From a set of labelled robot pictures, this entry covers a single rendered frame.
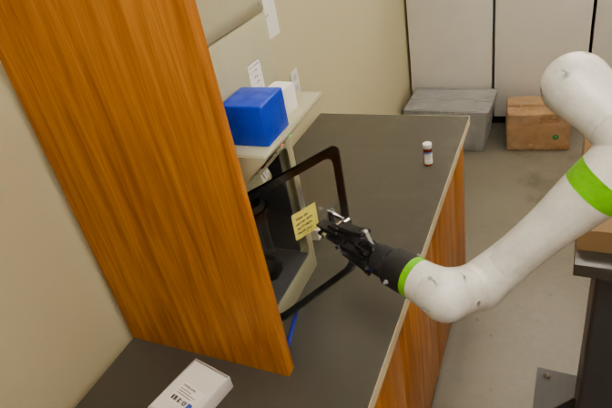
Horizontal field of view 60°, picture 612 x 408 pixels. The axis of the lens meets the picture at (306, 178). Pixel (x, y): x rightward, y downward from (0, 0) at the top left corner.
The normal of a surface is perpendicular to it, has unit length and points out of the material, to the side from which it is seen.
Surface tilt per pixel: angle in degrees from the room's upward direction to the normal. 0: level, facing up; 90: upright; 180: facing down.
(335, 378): 0
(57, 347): 90
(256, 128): 90
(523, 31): 90
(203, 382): 0
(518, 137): 92
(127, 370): 0
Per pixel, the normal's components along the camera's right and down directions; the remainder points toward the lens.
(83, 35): -0.39, 0.53
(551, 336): -0.17, -0.85
